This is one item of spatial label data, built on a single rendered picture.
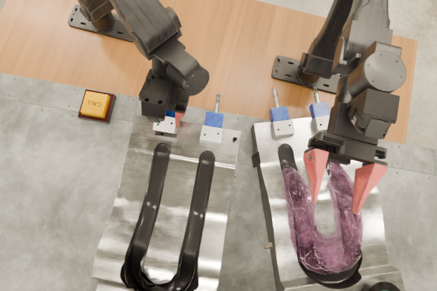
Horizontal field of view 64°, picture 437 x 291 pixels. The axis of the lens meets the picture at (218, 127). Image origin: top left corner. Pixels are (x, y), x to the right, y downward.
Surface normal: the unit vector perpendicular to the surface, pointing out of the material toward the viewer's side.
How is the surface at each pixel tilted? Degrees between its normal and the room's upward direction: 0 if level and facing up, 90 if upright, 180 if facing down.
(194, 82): 69
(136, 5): 20
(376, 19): 2
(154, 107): 58
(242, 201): 0
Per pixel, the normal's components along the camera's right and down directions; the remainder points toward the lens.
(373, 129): -0.12, 0.37
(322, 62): -0.20, 0.69
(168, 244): 0.11, -0.65
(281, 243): 0.07, 0.01
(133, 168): 0.03, -0.20
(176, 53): -0.21, -0.50
